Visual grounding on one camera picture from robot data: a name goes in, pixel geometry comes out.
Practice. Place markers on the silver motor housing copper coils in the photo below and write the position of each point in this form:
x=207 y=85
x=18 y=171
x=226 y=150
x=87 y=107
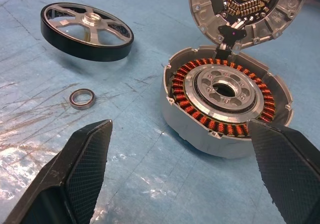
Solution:
x=190 y=136

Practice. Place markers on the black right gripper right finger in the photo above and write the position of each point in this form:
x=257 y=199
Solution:
x=287 y=174

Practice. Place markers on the round silver tape roll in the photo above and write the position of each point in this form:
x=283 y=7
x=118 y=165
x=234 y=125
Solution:
x=207 y=14

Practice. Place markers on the blue plastic table cover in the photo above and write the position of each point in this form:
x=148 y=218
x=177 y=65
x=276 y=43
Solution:
x=150 y=184

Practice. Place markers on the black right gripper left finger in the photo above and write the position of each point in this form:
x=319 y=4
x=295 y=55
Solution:
x=75 y=174

